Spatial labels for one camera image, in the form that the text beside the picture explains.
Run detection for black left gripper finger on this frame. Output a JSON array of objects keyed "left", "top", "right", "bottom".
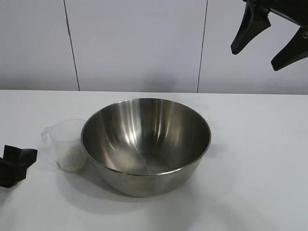
[
  {"left": 0, "top": 155, "right": 34, "bottom": 190},
  {"left": 3, "top": 144, "right": 39, "bottom": 167}
]

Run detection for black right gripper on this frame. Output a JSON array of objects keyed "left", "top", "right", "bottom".
[{"left": 230, "top": 0, "right": 308, "bottom": 72}]

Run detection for clear plastic measuring cup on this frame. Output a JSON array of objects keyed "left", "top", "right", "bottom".
[{"left": 40, "top": 118, "right": 89, "bottom": 174}]

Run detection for white rice grains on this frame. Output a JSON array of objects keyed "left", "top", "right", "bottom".
[{"left": 58, "top": 138, "right": 89, "bottom": 173}]

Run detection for stainless steel mixing bowl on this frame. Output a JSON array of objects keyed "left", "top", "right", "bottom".
[{"left": 80, "top": 97, "right": 213, "bottom": 198}]

